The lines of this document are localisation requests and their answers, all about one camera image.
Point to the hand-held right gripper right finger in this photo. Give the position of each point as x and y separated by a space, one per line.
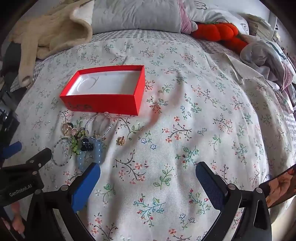
208 185

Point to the stack of books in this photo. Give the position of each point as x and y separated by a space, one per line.
259 25

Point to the beige fleece jacket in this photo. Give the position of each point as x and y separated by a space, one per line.
53 32

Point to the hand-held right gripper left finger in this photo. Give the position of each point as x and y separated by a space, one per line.
86 185

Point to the white printed pillow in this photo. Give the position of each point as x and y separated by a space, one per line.
215 11

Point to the crumpled light clothing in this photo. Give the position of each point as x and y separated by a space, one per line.
266 55

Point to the red cardboard box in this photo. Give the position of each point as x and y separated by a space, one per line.
104 90

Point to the gold knot earring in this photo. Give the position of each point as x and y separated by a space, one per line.
121 140

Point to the person's left hand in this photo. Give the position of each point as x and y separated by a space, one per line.
17 220

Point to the grey checked bedsheet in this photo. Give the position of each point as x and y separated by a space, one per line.
150 34

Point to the orange pumpkin plush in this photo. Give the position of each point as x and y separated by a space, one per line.
219 32

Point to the grey pillow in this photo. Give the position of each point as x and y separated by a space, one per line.
138 14

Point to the black hair claw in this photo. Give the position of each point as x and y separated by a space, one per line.
87 144

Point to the dark printed card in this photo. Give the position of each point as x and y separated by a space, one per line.
279 185

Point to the floral blanket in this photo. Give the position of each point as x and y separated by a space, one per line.
185 127

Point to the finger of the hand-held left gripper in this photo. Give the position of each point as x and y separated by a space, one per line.
39 157
13 148

